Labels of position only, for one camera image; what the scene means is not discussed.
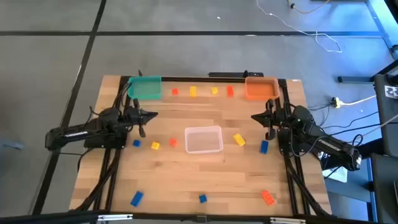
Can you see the small yellow toy block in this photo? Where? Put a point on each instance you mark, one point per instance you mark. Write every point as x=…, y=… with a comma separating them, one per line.
x=155, y=145
x=214, y=90

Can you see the black floor foot bar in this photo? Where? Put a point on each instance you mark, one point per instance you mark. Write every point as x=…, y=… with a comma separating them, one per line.
x=354, y=79

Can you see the silver metal bracket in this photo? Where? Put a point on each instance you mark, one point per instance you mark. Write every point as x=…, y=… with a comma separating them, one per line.
x=287, y=221
x=115, y=217

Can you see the blue metal table leg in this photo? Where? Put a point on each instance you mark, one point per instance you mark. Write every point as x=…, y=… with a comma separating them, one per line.
x=380, y=25

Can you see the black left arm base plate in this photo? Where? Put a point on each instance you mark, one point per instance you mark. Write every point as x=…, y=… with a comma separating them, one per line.
x=105, y=145

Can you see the black rig crossbar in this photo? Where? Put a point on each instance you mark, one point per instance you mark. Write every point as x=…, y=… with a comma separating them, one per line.
x=46, y=218

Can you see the long orange toy block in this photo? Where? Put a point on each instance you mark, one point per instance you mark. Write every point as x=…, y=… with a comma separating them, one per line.
x=267, y=197
x=230, y=91

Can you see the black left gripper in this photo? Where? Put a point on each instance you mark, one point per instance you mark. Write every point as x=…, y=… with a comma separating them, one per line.
x=135, y=115

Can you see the orange plastic bin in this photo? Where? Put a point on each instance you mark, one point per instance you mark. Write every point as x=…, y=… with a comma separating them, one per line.
x=262, y=89

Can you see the gray floor scrap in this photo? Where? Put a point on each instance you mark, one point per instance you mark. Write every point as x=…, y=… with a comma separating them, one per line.
x=12, y=145

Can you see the black aluminium table frame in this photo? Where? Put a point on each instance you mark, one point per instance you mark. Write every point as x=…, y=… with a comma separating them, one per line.
x=169, y=79

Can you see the small blue toy block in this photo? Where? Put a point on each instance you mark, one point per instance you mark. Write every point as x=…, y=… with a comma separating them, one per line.
x=202, y=198
x=136, y=143

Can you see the green plastic bin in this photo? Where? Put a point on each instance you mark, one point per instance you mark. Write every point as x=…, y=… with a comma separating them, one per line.
x=144, y=88

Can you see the white paper sheet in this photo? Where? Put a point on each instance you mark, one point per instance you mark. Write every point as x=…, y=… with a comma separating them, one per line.
x=337, y=175

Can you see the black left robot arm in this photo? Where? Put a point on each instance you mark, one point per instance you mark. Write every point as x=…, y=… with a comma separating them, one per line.
x=74, y=133

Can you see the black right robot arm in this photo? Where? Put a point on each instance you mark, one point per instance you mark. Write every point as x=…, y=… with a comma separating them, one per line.
x=329, y=146

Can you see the small orange toy block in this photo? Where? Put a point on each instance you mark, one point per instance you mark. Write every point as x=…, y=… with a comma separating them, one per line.
x=173, y=142
x=175, y=91

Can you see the yellow power plug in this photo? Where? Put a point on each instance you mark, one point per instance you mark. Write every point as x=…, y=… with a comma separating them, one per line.
x=335, y=102

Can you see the black white fiducial tag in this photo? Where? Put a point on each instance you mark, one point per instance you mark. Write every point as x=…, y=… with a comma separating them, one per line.
x=391, y=91

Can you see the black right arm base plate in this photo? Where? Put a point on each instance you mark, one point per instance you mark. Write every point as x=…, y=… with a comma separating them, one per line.
x=283, y=140

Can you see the clear plastic bin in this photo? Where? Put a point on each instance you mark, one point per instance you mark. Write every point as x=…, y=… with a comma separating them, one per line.
x=203, y=140

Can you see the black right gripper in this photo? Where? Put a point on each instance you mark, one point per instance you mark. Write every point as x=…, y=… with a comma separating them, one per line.
x=275, y=118

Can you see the long blue toy block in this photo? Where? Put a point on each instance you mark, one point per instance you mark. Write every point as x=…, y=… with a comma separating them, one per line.
x=264, y=147
x=137, y=198

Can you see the long yellow toy block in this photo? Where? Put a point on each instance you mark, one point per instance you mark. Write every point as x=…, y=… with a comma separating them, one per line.
x=193, y=91
x=239, y=139

